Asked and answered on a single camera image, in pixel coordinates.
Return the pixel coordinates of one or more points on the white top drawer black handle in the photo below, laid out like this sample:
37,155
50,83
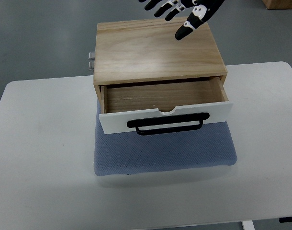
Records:
151,106

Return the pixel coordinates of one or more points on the black table control panel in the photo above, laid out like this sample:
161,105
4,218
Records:
285,220

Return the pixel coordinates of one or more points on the cardboard box corner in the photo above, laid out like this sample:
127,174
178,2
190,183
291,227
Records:
278,4

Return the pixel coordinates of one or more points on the metal clamp behind cabinet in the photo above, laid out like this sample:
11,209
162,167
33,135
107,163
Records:
91,59

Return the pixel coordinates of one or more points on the wooden drawer cabinet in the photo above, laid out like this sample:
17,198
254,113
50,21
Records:
147,50

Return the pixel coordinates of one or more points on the blue grey cushion mat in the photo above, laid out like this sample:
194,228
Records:
144,141

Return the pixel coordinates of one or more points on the white table leg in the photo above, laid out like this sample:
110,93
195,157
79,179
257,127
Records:
248,225

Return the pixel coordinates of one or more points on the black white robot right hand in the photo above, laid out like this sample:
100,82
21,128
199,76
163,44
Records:
202,11

